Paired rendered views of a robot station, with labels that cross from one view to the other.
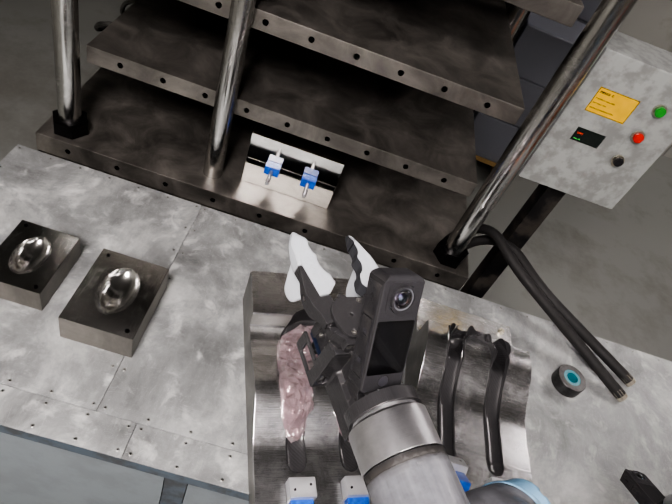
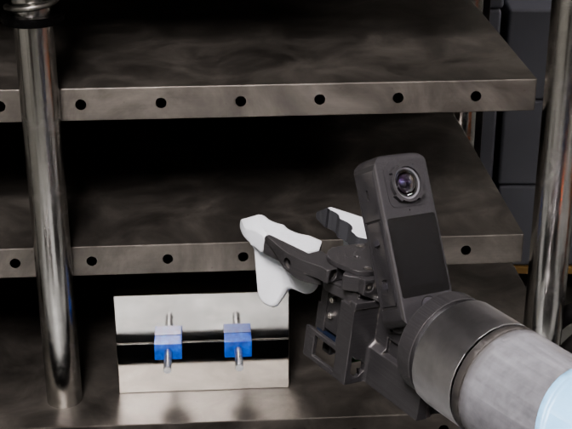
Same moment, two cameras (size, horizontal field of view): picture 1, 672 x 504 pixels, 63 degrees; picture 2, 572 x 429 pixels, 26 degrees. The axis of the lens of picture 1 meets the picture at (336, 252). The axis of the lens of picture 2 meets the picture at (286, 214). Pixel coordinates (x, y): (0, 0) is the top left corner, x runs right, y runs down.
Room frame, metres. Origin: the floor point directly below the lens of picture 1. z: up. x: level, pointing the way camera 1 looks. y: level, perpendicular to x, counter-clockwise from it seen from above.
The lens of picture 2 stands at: (-0.43, -0.05, 1.84)
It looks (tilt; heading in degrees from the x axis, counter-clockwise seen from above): 24 degrees down; 4
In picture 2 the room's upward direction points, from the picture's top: straight up
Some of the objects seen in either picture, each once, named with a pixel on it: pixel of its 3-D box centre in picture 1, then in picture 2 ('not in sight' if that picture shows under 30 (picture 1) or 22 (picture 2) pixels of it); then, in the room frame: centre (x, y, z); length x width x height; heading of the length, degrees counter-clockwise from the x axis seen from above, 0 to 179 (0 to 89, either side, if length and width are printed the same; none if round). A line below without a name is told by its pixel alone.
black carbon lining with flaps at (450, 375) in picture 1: (473, 387); not in sight; (0.77, -0.40, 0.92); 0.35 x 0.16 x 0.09; 8
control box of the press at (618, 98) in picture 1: (504, 251); not in sight; (1.51, -0.52, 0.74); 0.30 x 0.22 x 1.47; 98
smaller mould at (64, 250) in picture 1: (31, 263); not in sight; (0.65, 0.59, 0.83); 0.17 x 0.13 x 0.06; 8
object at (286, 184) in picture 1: (307, 127); (202, 271); (1.50, 0.25, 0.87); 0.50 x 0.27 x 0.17; 8
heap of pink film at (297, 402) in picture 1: (319, 374); not in sight; (0.65, -0.07, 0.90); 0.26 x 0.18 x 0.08; 25
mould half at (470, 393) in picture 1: (467, 393); not in sight; (0.79, -0.41, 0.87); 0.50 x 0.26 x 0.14; 8
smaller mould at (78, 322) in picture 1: (117, 301); not in sight; (0.65, 0.39, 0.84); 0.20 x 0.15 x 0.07; 8
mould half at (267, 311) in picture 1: (311, 382); not in sight; (0.65, -0.07, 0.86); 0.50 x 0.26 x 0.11; 25
